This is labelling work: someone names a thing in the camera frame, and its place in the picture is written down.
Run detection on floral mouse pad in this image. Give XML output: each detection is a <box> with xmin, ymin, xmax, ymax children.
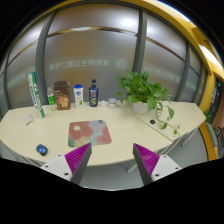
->
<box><xmin>68</xmin><ymin>120</ymin><xmax>112</xmax><ymax>147</ymax></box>

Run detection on clear plastic bottle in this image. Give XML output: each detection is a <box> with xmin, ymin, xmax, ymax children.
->
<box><xmin>47</xmin><ymin>87</ymin><xmax>57</xmax><ymax>111</ymax></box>

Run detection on green white tall box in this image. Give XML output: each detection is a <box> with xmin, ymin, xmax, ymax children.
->
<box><xmin>28</xmin><ymin>72</ymin><xmax>45</xmax><ymax>118</ymax></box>

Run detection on small white jar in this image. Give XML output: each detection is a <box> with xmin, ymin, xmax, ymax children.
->
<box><xmin>107</xmin><ymin>98</ymin><xmax>116</xmax><ymax>109</ymax></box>

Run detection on blue computer mouse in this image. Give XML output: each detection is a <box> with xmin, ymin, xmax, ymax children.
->
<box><xmin>36</xmin><ymin>144</ymin><xmax>48</xmax><ymax>156</ymax></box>

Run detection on dark blue shampoo bottle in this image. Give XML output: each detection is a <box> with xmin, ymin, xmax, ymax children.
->
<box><xmin>89</xmin><ymin>79</ymin><xmax>99</xmax><ymax>107</ymax></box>

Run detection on brown cardboard box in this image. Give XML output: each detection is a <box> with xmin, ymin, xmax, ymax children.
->
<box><xmin>54</xmin><ymin>81</ymin><xmax>70</xmax><ymax>110</ymax></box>

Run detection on small white packet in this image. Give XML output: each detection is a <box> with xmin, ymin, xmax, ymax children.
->
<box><xmin>24</xmin><ymin>115</ymin><xmax>34</xmax><ymax>125</ymax></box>

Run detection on white plant pot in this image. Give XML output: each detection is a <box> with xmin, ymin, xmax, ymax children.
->
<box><xmin>133</xmin><ymin>102</ymin><xmax>148</xmax><ymax>115</ymax></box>

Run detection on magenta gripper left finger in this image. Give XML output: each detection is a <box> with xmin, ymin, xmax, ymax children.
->
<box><xmin>41</xmin><ymin>143</ymin><xmax>92</xmax><ymax>185</ymax></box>

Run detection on white lotion bottle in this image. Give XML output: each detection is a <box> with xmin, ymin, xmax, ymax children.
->
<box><xmin>74</xmin><ymin>84</ymin><xmax>84</xmax><ymax>108</ymax></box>

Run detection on crumpled white tissue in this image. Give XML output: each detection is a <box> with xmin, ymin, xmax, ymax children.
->
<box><xmin>99</xmin><ymin>100</ymin><xmax>108</xmax><ymax>107</ymax></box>

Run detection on green potted plant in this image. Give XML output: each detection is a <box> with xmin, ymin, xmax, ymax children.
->
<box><xmin>116</xmin><ymin>71</ymin><xmax>180</xmax><ymax>136</ymax></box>

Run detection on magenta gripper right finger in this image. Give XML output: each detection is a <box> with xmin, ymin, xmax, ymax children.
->
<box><xmin>133</xmin><ymin>143</ymin><xmax>181</xmax><ymax>185</ymax></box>

